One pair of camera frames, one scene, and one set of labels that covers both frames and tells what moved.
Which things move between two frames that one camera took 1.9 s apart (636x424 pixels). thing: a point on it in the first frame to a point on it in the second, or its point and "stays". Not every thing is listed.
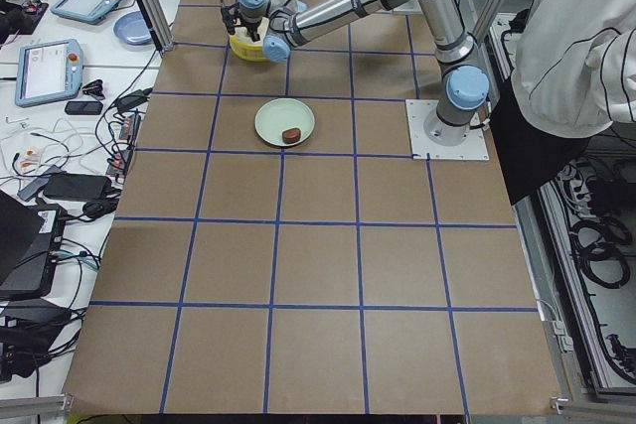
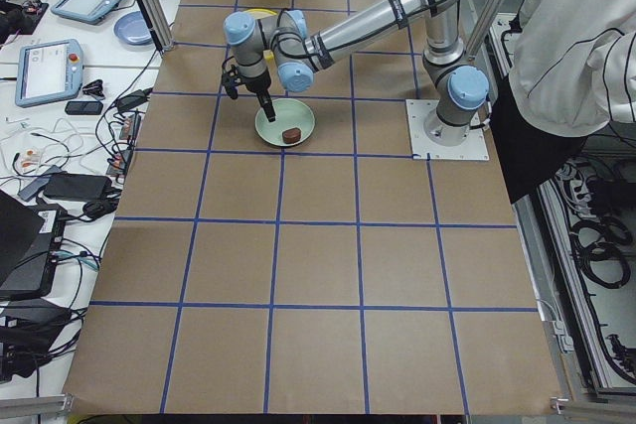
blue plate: x=132 y=29 stays
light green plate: x=276 y=115 stays
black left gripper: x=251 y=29 to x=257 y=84
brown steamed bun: x=291 y=135 stays
